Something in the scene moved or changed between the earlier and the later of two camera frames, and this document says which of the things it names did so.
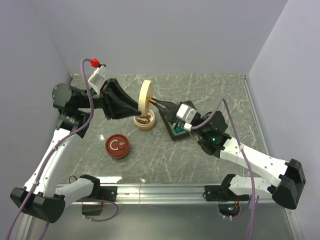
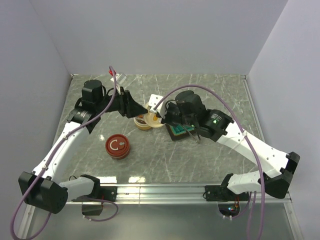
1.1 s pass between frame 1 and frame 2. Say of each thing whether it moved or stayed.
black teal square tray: stayed
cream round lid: moved
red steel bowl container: stayed
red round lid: stayed
